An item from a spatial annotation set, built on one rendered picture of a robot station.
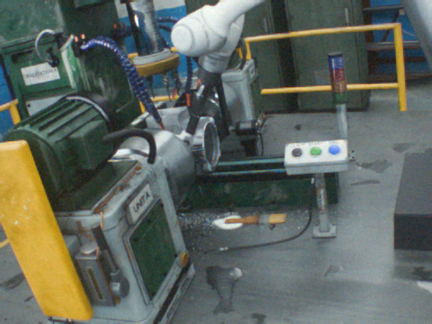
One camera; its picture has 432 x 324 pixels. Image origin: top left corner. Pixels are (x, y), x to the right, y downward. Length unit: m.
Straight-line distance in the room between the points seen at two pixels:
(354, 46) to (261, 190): 3.16
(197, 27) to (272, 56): 3.62
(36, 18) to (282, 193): 0.98
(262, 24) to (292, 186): 3.38
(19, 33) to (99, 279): 0.92
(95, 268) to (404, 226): 0.77
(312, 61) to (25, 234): 3.99
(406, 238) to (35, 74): 1.24
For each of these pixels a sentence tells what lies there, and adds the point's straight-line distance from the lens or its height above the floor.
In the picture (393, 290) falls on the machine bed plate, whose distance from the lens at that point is 1.11.
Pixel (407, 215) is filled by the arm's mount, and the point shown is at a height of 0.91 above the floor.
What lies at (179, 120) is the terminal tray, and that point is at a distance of 1.48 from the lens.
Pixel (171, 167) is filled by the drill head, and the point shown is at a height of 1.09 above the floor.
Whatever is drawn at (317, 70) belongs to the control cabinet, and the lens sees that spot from 4.61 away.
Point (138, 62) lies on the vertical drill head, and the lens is 1.46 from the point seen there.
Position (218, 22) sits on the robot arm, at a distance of 1.14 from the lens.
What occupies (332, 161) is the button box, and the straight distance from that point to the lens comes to 1.16.
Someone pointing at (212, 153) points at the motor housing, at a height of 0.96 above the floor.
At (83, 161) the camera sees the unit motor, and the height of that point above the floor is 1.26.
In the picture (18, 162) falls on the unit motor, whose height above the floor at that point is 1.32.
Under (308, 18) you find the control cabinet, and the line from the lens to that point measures 4.53.
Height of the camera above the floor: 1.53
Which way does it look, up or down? 22 degrees down
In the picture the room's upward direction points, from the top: 12 degrees counter-clockwise
